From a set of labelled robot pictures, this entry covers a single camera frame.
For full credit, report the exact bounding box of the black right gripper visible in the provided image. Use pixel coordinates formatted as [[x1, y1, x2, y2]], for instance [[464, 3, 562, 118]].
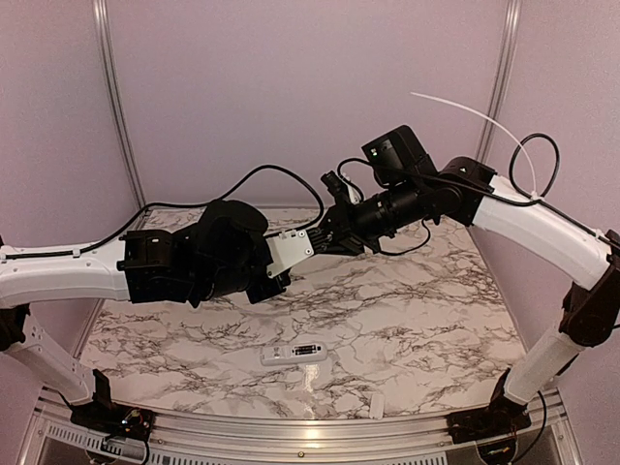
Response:
[[315, 176, 428, 256]]

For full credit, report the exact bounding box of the white remote control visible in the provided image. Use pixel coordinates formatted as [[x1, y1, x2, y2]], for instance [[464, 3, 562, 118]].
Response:
[[260, 343, 327, 366]]

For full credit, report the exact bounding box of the white battery cover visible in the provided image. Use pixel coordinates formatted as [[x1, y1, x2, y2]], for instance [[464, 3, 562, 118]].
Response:
[[369, 392, 386, 419]]

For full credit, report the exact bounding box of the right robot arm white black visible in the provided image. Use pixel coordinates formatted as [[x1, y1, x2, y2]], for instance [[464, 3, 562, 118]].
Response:
[[313, 157, 619, 434]]

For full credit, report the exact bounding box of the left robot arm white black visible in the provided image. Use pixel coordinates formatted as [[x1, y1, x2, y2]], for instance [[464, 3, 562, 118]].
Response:
[[1, 201, 314, 431]]

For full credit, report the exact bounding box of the white zip tie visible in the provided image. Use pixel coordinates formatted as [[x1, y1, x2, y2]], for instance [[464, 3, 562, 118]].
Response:
[[409, 91, 543, 200]]

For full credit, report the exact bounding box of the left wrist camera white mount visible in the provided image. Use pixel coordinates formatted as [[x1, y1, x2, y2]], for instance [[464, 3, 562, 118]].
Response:
[[266, 229, 320, 279]]

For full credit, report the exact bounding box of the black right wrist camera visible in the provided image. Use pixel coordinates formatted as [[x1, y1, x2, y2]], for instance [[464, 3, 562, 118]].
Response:
[[361, 125, 438, 187]]

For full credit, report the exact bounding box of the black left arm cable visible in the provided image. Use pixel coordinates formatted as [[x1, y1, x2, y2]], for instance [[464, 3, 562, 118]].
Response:
[[72, 165, 326, 256]]

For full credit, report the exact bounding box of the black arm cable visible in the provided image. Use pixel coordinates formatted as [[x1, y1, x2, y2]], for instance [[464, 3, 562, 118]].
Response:
[[72, 165, 326, 256], [508, 133, 620, 253]]

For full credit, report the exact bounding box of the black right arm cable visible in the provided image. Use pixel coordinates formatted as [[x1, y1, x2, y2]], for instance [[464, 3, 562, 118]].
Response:
[[508, 133, 620, 253]]

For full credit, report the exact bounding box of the aluminium front rail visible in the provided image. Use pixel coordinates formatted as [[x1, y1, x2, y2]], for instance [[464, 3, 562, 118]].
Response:
[[28, 387, 573, 465]]

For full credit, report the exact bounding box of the aluminium frame post left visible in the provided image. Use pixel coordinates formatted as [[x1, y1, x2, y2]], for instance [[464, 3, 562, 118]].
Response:
[[92, 0, 146, 208]]

